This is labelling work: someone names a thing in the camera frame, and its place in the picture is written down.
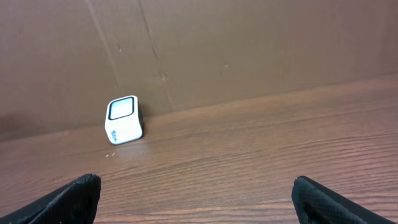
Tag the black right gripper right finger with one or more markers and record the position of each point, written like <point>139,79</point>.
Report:
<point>316,204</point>

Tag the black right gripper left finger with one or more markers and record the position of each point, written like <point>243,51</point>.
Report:
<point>74,203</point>

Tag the white barcode scanner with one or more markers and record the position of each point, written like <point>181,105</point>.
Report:
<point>124,120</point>

